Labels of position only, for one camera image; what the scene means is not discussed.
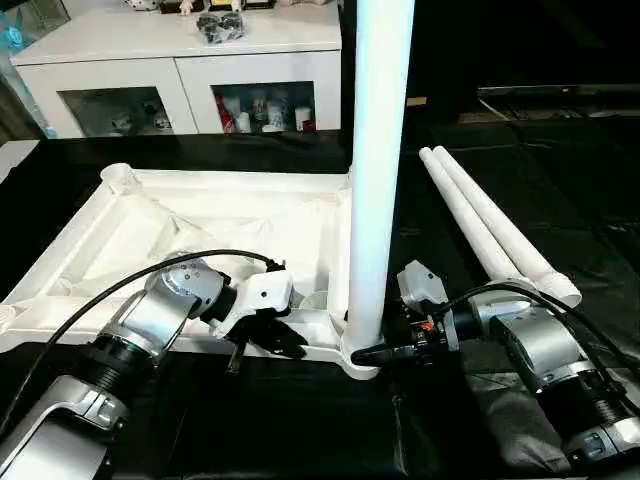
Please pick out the small cream doll figure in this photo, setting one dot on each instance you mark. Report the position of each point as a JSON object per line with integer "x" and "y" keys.
{"x": 235, "y": 5}
{"x": 185, "y": 6}

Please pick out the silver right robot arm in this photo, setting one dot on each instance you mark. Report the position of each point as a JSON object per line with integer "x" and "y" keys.
{"x": 540, "y": 340}

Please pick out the red and white bottle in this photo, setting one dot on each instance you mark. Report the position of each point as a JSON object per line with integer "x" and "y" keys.
{"x": 227, "y": 117}

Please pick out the pink plush toy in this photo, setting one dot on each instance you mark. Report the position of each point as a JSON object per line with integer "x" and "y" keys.
{"x": 300, "y": 2}

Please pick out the white toy figurine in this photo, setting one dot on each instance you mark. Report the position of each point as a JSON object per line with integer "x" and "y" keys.
{"x": 120, "y": 124}

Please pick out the gold framed plaque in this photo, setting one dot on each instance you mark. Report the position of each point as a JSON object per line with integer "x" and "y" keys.
{"x": 257, "y": 4}
{"x": 220, "y": 4}

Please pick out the yellow label sticker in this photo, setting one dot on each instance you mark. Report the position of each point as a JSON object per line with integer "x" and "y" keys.
{"x": 417, "y": 100}

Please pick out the long black bar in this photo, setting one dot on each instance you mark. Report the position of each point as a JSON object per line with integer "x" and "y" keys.
{"x": 560, "y": 90}

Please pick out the black mat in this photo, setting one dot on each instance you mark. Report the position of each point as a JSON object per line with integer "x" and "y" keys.
{"x": 325, "y": 425}

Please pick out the white cabinet with glass doors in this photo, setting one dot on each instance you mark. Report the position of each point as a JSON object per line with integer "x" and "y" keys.
{"x": 125, "y": 55}

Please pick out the dark crumpled plastic bag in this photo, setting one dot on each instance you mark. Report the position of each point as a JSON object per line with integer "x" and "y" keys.
{"x": 222, "y": 29}

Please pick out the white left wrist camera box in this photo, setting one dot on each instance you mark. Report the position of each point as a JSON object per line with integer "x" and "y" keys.
{"x": 267, "y": 295}

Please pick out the white spotted toy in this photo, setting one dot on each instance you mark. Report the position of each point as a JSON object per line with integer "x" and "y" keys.
{"x": 140, "y": 4}

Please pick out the white plastic table top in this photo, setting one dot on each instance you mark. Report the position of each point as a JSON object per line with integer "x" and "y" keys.
{"x": 200, "y": 210}

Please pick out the white plastic table leg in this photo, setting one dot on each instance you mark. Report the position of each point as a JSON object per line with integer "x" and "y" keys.
{"x": 380, "y": 150}
{"x": 495, "y": 215}
{"x": 465, "y": 215}

